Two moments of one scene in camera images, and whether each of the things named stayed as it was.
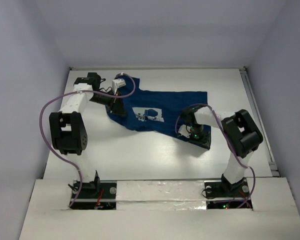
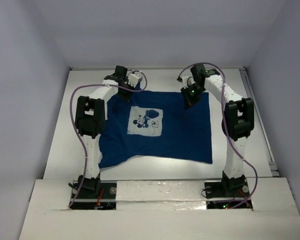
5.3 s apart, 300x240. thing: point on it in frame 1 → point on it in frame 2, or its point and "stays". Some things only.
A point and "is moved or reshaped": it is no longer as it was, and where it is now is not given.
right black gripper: [205, 141] → [188, 100]
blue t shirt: [155, 110] is moved or reshaped
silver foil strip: [161, 195] stays
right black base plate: [221, 195] stays
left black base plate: [94, 195] stays
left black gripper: [116, 106] → [126, 93]
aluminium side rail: [272, 163] stays
